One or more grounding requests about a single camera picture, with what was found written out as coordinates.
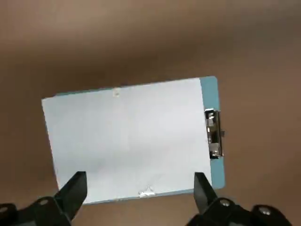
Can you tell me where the blue A4 clipboard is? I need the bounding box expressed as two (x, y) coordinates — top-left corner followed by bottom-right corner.
(41, 75), (226, 206)

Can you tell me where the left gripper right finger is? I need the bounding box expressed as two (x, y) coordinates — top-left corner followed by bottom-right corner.
(185, 172), (294, 226)

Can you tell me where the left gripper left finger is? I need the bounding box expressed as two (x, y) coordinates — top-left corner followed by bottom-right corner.
(0, 171), (88, 226)

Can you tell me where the white A4 paper sheet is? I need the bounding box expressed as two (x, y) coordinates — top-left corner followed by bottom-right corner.
(41, 77), (212, 204)

